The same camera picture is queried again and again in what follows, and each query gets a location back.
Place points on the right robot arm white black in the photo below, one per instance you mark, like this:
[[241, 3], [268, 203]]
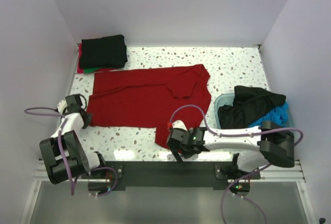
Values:
[[255, 147]]

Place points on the folded green t shirt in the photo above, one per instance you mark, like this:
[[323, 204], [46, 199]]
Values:
[[94, 70]]

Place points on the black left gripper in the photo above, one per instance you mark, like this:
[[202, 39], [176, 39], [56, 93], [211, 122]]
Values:
[[87, 120]]

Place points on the red t shirt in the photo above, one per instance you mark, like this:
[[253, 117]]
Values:
[[79, 69], [148, 98]]

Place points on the blue plastic basket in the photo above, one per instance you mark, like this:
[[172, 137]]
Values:
[[227, 99]]

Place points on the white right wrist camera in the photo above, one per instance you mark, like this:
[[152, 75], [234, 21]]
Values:
[[177, 124]]

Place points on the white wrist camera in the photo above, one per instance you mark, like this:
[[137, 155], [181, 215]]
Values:
[[177, 124], [61, 106]]

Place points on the blue t shirt in basket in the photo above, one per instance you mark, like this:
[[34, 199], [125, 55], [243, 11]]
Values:
[[278, 115]]

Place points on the black t shirt in basket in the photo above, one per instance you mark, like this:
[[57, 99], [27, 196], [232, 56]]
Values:
[[249, 105]]

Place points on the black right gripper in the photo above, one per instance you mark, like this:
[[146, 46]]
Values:
[[174, 149]]

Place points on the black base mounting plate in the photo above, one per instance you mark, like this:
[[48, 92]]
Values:
[[174, 174]]

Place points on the folded red t shirt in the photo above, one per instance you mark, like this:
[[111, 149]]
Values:
[[79, 69]]

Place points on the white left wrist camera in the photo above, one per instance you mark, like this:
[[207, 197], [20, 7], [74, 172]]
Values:
[[61, 106]]

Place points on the folded black t shirt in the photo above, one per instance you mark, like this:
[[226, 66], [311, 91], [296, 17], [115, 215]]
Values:
[[104, 52]]

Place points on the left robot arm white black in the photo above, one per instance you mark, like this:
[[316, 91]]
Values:
[[62, 153]]

